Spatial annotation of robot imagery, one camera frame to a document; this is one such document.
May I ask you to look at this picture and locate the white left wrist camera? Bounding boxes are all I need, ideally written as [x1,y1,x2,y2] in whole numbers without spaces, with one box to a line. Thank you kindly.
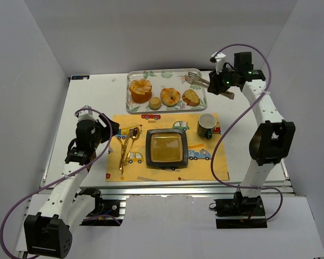
[75,105,96,122]

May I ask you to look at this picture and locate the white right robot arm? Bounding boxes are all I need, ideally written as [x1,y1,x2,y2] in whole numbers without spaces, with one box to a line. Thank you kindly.
[208,52,295,200]

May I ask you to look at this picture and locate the dark green mug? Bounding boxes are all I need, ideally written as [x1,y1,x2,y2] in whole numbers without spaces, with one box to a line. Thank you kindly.
[197,114,217,140]

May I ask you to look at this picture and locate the sliced bread piece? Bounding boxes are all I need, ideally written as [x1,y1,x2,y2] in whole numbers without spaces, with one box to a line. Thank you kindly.
[182,89,200,107]

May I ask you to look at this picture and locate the silver metal tongs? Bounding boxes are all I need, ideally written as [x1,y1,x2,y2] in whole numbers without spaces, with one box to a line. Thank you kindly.
[185,72,235,100]

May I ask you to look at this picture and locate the yellow vehicle-print placemat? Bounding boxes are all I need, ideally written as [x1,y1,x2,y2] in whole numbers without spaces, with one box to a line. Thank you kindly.
[106,113,230,182]

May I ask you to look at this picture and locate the large orange bundt cake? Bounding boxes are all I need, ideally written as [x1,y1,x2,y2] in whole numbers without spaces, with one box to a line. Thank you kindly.
[129,78,152,104]

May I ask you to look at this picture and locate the black square plate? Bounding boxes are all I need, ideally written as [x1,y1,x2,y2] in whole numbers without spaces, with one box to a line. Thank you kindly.
[145,128,188,171]

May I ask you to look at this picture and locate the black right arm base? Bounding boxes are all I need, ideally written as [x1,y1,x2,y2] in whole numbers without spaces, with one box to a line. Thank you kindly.
[208,191,267,229]

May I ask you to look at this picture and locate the gold spoon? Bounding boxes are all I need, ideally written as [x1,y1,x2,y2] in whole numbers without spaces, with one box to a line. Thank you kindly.
[124,127,140,166]

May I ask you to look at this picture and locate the twisted orange-white bread roll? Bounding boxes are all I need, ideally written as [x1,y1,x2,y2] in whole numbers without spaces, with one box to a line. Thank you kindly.
[160,88,181,107]

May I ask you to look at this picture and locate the gold knife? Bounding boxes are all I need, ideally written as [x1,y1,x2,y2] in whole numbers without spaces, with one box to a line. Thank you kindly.
[125,129,134,158]

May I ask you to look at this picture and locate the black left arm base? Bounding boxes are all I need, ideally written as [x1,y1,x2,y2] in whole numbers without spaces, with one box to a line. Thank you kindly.
[75,188,123,227]

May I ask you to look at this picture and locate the small round bun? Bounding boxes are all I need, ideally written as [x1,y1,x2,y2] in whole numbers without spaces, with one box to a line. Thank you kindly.
[148,97,161,110]

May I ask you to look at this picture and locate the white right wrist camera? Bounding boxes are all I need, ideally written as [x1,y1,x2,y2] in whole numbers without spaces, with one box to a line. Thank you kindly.
[210,52,226,74]

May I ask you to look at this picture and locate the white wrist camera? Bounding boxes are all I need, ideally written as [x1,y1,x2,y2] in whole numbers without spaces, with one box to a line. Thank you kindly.
[210,52,226,74]
[75,105,96,122]

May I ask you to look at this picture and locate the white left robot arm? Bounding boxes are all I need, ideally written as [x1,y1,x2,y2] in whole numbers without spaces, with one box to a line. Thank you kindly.
[24,111,119,258]

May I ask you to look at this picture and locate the gold fork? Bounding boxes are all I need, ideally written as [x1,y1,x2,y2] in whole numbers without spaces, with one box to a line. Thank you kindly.
[119,130,132,174]

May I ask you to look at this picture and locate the blue label sticker left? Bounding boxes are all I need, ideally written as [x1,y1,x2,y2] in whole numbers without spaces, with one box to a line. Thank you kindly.
[71,75,90,80]

